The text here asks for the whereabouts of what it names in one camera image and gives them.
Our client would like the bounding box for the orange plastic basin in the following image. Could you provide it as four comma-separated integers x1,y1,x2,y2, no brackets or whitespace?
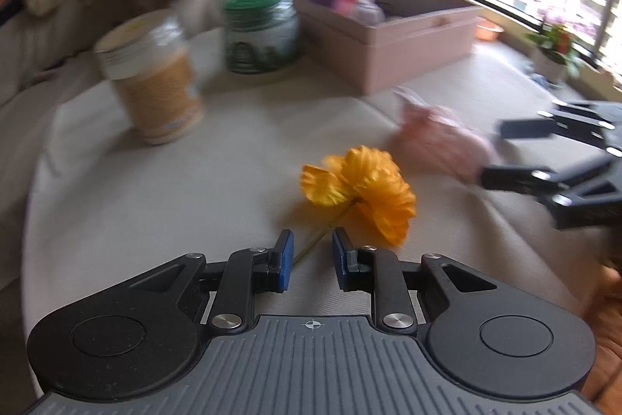
473,18,505,42

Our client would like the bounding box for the beige label jar white lid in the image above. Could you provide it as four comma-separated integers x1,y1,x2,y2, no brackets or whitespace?
94,13,205,146

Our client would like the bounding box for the pink cardboard box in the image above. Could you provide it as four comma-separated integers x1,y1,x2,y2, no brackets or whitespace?
269,0,485,96

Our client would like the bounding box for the potted plant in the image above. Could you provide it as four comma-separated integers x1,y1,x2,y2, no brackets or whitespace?
524,8,585,86

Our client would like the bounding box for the pink artificial flower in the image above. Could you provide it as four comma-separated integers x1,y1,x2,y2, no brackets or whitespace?
391,86,495,183

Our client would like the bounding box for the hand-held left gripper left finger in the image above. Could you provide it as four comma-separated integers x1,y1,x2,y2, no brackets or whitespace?
127,229,295,334

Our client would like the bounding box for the green lid glass jar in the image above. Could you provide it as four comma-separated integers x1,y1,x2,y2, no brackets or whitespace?
222,0,301,76

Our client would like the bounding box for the lavender towel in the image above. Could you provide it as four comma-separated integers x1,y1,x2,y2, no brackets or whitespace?
351,0,388,26

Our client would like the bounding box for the person's leg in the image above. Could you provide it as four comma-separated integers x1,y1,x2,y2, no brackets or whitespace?
580,263,622,402

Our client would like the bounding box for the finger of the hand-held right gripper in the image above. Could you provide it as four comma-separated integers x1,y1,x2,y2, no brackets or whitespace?
478,163,584,208
494,101,622,149

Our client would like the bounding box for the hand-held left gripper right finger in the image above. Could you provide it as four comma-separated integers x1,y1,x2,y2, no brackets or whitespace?
331,228,499,335

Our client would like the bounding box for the yellow artificial flower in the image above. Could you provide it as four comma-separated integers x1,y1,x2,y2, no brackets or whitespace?
292,145,418,266

